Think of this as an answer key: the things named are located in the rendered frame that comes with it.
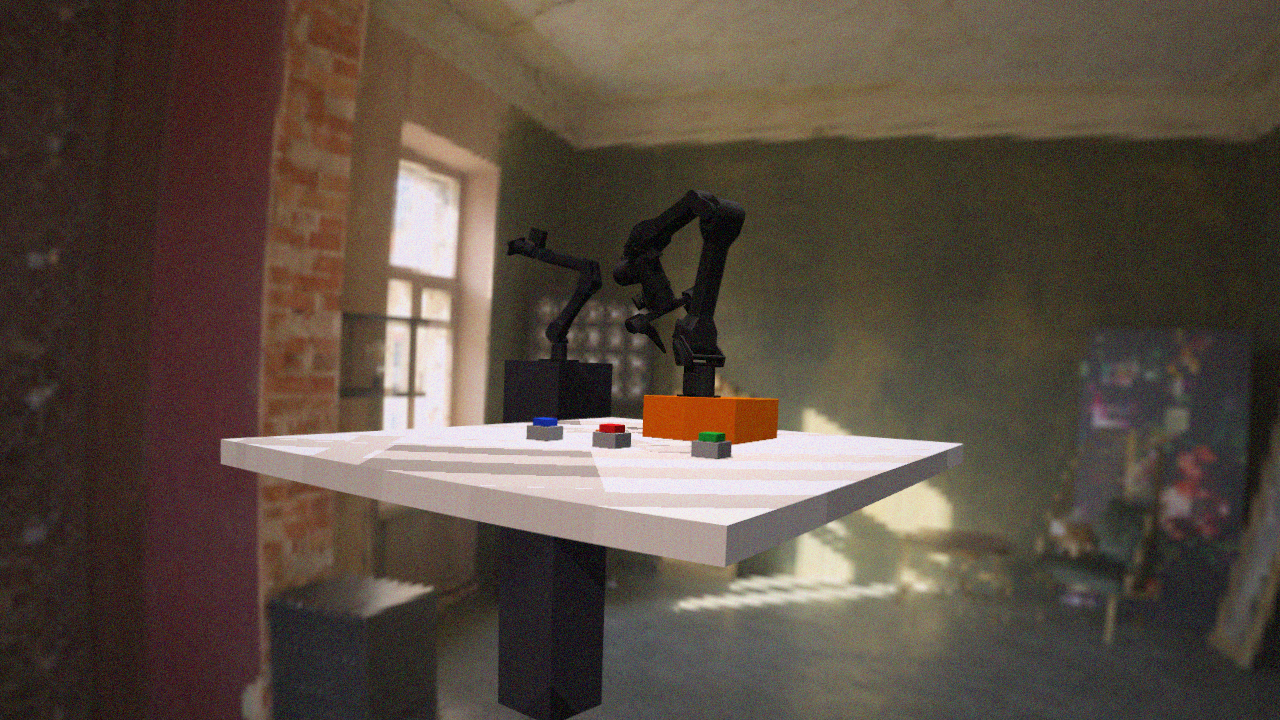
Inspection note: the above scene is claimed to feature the red button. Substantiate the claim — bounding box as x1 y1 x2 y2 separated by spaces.
593 424 631 448

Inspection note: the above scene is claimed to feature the blue button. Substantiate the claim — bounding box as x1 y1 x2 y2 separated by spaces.
527 418 563 442

